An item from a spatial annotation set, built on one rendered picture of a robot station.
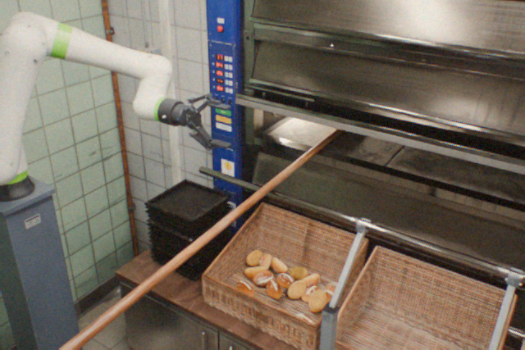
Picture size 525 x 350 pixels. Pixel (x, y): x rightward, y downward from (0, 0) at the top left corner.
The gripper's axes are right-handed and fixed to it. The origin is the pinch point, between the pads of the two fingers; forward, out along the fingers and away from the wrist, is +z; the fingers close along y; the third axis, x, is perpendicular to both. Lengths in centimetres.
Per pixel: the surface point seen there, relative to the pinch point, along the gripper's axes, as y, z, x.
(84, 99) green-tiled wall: 25, -116, -36
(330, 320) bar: 56, 45, 5
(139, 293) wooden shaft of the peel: 29, 8, 51
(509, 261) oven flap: 51, 88, -53
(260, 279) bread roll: 84, -3, -27
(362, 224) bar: 31, 44, -17
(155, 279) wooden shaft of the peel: 29, 8, 45
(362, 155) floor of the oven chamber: 30, 24, -65
